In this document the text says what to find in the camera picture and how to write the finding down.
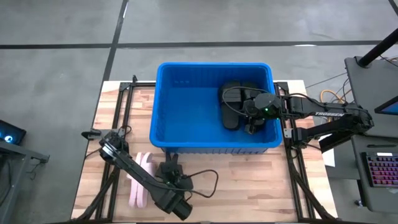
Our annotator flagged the black aluminium table frame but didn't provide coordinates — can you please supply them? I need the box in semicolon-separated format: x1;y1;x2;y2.
70;74;338;223

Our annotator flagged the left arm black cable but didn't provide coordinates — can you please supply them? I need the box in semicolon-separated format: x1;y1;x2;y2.
160;169;220;199

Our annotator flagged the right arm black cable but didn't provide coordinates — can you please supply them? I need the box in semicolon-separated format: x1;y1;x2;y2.
221;86;315;118

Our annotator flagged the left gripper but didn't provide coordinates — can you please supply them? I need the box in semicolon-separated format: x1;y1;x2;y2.
159;161;194;193

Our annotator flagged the grey desk with keyboard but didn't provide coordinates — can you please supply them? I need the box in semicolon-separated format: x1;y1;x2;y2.
350;134;398;214

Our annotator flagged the black pole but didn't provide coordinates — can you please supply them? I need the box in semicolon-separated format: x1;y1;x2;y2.
356;27;398;68

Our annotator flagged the black framed monitor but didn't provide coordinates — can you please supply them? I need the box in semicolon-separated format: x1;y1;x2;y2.
374;95;398;116

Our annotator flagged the black desk support bar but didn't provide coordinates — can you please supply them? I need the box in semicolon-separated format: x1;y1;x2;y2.
318;130;358;153

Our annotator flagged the blue plastic bin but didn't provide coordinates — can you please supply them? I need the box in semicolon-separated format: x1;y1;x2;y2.
149;62;283;155

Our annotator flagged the grey desk with pole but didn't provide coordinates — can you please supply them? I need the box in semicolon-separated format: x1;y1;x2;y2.
344;55;398;139

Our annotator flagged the white paper sheet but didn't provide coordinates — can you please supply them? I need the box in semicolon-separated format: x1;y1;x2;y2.
322;133;336;168

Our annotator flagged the black device with blue light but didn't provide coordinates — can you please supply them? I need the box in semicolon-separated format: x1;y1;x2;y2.
0;119;27;146

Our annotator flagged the grey metal cart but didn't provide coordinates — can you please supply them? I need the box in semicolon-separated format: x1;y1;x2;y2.
0;139;50;218

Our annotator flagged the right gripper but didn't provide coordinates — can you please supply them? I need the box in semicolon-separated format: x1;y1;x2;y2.
242;98;261;135

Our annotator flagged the orange cable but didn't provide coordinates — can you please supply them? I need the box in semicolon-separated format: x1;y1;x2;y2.
320;89;338;103

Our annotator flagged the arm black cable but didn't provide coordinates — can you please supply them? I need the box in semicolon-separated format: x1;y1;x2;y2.
160;169;220;199
221;86;315;118

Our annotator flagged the backlit black keyboard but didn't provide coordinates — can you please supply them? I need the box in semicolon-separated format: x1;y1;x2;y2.
361;151;398;189

